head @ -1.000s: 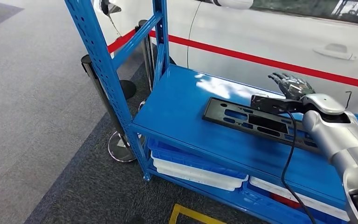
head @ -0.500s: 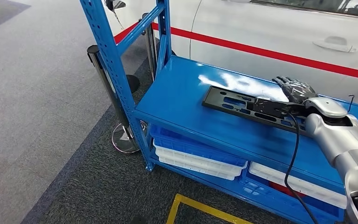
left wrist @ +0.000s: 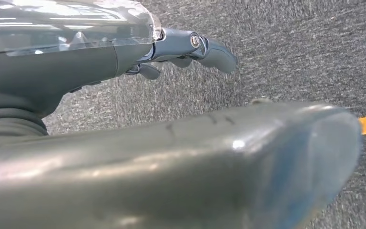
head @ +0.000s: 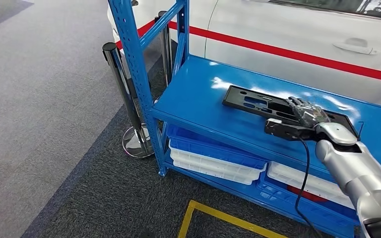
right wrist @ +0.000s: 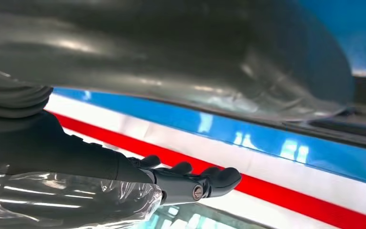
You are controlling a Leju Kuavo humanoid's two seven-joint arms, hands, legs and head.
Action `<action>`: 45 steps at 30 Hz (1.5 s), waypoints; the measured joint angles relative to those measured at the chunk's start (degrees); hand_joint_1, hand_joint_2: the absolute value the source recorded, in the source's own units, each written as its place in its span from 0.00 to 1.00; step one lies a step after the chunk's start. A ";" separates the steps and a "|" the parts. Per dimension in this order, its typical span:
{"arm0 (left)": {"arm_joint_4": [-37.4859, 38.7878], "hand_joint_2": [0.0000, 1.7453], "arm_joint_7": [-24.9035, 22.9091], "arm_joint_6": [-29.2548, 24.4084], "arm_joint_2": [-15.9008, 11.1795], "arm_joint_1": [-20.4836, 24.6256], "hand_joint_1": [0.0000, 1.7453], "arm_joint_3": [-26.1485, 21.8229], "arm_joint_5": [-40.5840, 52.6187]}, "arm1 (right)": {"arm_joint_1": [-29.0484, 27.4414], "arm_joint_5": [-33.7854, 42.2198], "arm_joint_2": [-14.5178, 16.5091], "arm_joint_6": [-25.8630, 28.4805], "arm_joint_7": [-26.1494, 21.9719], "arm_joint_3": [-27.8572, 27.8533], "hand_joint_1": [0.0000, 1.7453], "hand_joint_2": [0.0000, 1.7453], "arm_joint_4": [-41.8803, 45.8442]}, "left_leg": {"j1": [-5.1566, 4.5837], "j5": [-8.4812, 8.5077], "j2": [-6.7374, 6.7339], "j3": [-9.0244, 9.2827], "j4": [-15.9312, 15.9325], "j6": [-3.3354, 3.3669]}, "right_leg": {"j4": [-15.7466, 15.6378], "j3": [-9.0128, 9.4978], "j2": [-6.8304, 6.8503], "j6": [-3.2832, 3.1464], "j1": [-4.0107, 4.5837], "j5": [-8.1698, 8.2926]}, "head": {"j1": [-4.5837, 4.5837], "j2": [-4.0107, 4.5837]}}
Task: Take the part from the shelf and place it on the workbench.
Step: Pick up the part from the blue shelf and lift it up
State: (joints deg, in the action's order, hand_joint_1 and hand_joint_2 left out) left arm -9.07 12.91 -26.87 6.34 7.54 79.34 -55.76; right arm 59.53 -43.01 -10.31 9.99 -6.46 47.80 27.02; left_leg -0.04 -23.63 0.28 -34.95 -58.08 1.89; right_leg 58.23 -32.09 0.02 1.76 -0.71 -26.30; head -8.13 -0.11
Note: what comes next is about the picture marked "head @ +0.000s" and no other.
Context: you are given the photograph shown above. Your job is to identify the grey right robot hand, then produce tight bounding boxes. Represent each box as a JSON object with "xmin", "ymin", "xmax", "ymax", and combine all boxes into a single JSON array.
[{"xmin": 286, "ymin": 96, "xmax": 331, "ymax": 129}]

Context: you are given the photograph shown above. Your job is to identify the blue metal shelf rack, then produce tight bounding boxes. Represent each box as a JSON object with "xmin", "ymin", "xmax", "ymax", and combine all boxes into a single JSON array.
[{"xmin": 107, "ymin": 0, "xmax": 381, "ymax": 238}]

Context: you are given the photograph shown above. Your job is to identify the white car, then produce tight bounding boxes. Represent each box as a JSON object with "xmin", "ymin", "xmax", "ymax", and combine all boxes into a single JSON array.
[{"xmin": 106, "ymin": 0, "xmax": 381, "ymax": 111}]

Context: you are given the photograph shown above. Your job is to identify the red plastic tray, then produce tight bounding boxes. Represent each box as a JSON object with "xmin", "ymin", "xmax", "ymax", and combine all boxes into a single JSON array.
[{"xmin": 287, "ymin": 185, "xmax": 327, "ymax": 203}]

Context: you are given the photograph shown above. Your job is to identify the chrome stanchion post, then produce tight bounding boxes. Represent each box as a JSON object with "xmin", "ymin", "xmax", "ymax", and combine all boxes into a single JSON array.
[
  {"xmin": 156, "ymin": 10, "xmax": 175, "ymax": 86},
  {"xmin": 102, "ymin": 42, "xmax": 155, "ymax": 159}
]

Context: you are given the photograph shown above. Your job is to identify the red barrier belt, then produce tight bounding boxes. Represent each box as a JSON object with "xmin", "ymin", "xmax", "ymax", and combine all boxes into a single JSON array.
[
  {"xmin": 167, "ymin": 21, "xmax": 381, "ymax": 85},
  {"xmin": 115, "ymin": 19, "xmax": 157, "ymax": 50}
]

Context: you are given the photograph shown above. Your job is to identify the blue plastic tray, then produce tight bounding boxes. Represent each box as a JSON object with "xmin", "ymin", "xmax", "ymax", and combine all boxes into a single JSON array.
[
  {"xmin": 167, "ymin": 124, "xmax": 269, "ymax": 172},
  {"xmin": 256, "ymin": 171, "xmax": 360, "ymax": 227}
]

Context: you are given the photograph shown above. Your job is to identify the black plastic car part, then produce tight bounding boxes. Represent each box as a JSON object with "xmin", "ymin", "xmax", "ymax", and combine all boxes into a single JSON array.
[{"xmin": 222, "ymin": 85, "xmax": 359, "ymax": 139}]

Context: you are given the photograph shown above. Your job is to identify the black camera cable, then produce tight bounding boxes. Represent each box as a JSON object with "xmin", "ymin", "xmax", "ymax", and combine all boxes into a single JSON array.
[{"xmin": 294, "ymin": 137, "xmax": 324, "ymax": 238}]

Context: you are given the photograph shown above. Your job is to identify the thin black wire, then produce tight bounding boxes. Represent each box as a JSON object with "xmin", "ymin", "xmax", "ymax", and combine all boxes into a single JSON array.
[{"xmin": 356, "ymin": 120, "xmax": 365, "ymax": 141}]

